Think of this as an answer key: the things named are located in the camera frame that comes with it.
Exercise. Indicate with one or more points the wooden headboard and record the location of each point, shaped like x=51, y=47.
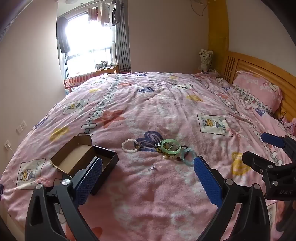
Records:
x=266, y=67

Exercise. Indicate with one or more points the wooden desk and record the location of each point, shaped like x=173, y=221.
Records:
x=111, y=69

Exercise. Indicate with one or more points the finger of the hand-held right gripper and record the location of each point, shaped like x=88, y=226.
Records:
x=254, y=160
x=272, y=140

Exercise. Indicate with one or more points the hanging white garment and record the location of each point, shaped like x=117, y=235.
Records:
x=104, y=12

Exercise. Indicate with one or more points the white single wall socket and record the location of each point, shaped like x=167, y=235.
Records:
x=7, y=144

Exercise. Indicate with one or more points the window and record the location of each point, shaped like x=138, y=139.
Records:
x=90, y=41

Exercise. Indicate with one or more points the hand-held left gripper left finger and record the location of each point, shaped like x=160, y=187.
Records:
x=89, y=178

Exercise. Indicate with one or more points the pink printed blanket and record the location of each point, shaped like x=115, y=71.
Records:
x=161, y=111

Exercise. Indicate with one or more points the hanging pink striped garment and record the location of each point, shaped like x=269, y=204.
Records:
x=92, y=14

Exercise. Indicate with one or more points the white double wall socket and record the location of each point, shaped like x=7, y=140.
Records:
x=22, y=126

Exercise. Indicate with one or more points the green jade bangle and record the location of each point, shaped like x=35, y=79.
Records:
x=170, y=151

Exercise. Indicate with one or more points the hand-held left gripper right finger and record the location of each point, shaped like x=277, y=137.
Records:
x=208, y=180

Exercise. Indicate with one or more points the round ceiling lamp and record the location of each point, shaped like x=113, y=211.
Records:
x=69, y=1

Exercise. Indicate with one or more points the white flower bouquet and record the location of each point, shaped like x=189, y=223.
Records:
x=205, y=59

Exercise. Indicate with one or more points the hanging dark grey garment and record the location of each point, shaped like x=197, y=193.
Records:
x=116, y=12

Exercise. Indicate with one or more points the pink printed pillow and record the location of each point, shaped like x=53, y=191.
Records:
x=254, y=85

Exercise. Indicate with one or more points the black box with cardboard lid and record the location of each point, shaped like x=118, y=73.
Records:
x=106, y=157

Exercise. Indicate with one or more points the grey striped curtain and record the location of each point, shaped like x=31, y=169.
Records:
x=122, y=46

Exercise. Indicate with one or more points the yellow wooden pillar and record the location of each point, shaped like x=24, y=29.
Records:
x=217, y=34

